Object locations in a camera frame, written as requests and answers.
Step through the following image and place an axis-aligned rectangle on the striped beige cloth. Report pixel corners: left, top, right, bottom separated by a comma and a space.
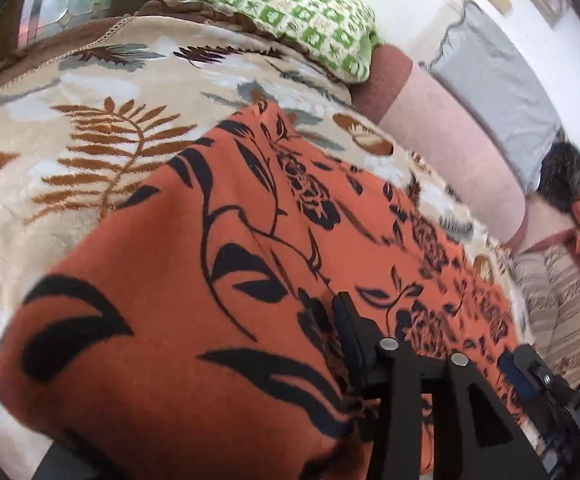
512, 242, 580, 391

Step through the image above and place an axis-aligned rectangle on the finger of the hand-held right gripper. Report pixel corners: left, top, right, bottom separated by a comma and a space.
497, 344, 551, 413

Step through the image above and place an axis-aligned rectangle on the pink quilted bolster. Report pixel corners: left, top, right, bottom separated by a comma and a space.
352, 42, 530, 248

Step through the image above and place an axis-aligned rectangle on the green checked pillow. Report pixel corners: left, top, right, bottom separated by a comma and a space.
159, 0, 386, 83

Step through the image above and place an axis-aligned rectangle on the orange floral garment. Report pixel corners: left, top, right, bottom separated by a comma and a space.
0, 100, 541, 480

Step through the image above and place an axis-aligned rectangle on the grey pillow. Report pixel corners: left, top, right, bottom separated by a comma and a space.
420, 2, 566, 193

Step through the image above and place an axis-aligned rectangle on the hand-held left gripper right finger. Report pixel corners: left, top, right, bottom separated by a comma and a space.
332, 291, 538, 480

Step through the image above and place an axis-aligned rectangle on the dark grey fuzzy cloth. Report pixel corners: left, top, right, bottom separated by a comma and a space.
537, 140, 580, 213

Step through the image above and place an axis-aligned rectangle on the leaf print blanket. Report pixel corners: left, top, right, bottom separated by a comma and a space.
0, 14, 526, 461

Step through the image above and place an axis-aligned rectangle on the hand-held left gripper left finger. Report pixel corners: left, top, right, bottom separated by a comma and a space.
34, 439, 102, 480

